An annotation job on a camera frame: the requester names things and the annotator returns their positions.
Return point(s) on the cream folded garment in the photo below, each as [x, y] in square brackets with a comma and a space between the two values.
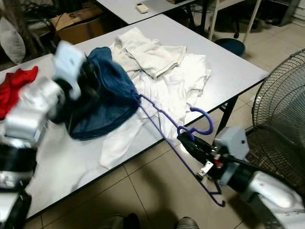
[150, 52]

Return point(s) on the blue round stool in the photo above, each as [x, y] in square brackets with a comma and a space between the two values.
[229, 46]

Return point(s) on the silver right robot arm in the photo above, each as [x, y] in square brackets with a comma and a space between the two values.
[271, 191]

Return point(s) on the purple plastic hanger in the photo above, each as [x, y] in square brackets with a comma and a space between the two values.
[159, 126]

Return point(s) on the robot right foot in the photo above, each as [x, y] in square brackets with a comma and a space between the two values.
[188, 223]

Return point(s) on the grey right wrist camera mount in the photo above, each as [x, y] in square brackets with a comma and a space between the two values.
[231, 142]

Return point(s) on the blue denim garment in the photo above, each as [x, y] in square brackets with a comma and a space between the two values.
[109, 100]

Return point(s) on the red crumpled garment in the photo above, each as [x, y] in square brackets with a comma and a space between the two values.
[16, 88]

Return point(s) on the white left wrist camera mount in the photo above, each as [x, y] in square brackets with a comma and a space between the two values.
[70, 64]

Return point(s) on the open brown cardboard box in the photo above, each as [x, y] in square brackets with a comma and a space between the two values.
[78, 28]

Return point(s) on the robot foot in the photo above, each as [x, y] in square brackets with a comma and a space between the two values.
[126, 222]
[188, 223]

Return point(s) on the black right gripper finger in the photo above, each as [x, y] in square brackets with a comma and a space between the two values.
[199, 144]
[196, 150]

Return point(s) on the white spread shirt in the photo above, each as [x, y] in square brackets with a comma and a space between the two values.
[178, 88]

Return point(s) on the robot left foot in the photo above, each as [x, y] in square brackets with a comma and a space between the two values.
[126, 222]

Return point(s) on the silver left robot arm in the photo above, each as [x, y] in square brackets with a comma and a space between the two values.
[26, 124]

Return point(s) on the grey pillow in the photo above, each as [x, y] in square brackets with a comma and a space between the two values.
[13, 44]

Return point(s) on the black floor fan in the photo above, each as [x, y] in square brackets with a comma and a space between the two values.
[281, 105]

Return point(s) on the small white remote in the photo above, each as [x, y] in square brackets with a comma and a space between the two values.
[142, 7]

